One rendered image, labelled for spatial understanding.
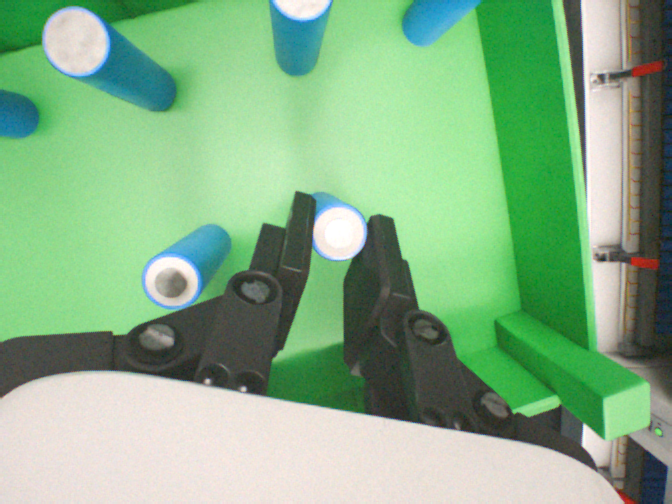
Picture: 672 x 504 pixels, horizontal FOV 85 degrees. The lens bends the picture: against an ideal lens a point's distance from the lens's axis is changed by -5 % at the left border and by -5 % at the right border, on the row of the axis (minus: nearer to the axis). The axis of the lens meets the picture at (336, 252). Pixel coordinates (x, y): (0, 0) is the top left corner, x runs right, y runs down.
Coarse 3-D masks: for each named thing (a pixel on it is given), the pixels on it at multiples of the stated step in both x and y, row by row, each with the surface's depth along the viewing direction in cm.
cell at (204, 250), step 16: (208, 224) 17; (192, 240) 13; (208, 240) 14; (224, 240) 16; (160, 256) 11; (176, 256) 11; (192, 256) 12; (208, 256) 13; (224, 256) 16; (144, 272) 11; (160, 272) 11; (176, 272) 11; (192, 272) 12; (208, 272) 13; (144, 288) 12; (160, 288) 11; (176, 288) 11; (192, 288) 12; (160, 304) 12; (176, 304) 12
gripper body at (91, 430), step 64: (64, 384) 5; (128, 384) 5; (192, 384) 5; (0, 448) 4; (64, 448) 4; (128, 448) 4; (192, 448) 5; (256, 448) 5; (320, 448) 5; (384, 448) 5; (448, 448) 6; (512, 448) 6
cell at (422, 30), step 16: (416, 0) 15; (432, 0) 13; (448, 0) 13; (464, 0) 12; (480, 0) 12; (416, 16) 15; (432, 16) 14; (448, 16) 13; (416, 32) 16; (432, 32) 15
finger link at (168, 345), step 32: (288, 224) 10; (256, 256) 10; (288, 256) 9; (288, 288) 9; (160, 320) 7; (192, 320) 8; (288, 320) 9; (128, 352) 7; (160, 352) 7; (192, 352) 7
